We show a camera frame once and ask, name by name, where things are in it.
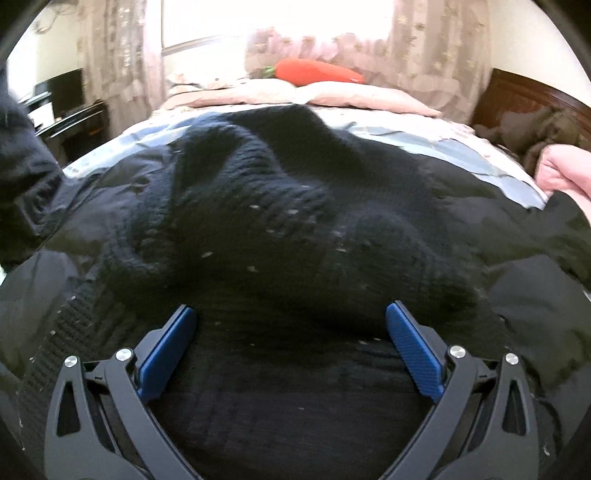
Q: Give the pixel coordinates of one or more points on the carrot plush toy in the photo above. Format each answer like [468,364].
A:
[318,71]

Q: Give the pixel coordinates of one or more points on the dark wooden headboard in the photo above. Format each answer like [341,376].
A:
[517,99]

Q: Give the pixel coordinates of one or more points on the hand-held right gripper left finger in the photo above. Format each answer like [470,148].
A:
[168,339]

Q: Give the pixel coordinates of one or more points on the light blue bed sheet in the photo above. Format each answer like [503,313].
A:
[415,141]

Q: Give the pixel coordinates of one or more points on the beige floral curtain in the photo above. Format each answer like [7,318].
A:
[429,50]

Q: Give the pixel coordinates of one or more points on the black knit sweater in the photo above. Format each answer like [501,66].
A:
[277,221]

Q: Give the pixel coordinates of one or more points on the pink quilt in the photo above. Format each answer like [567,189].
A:
[258,94]

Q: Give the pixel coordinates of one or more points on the olive green garment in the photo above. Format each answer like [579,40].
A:
[531,131]

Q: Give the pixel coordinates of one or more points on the black desk with monitor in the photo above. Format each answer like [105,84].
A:
[69,110]

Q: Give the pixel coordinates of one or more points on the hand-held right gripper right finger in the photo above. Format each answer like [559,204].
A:
[413,339]

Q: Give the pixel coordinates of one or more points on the black puffer jacket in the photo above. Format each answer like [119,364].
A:
[69,258]

